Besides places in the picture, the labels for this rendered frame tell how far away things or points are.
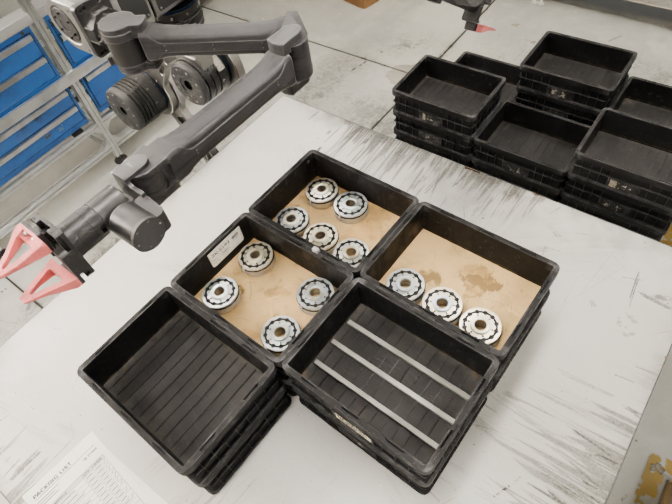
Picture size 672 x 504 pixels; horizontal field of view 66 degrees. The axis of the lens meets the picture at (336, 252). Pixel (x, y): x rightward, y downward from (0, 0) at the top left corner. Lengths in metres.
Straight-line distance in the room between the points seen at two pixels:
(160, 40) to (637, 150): 1.81
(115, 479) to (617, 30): 3.64
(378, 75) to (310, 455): 2.61
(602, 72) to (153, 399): 2.27
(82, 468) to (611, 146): 2.12
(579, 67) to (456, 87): 0.56
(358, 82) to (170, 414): 2.56
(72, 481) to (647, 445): 1.86
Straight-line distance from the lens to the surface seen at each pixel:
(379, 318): 1.36
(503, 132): 2.51
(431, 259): 1.46
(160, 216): 0.81
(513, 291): 1.42
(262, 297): 1.44
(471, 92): 2.53
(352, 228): 1.53
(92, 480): 1.56
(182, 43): 1.18
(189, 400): 1.37
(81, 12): 1.34
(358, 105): 3.28
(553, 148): 2.46
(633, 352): 1.57
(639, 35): 3.97
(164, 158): 0.87
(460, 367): 1.31
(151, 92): 2.09
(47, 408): 1.71
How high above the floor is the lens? 2.02
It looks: 53 degrees down
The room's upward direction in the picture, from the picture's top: 11 degrees counter-clockwise
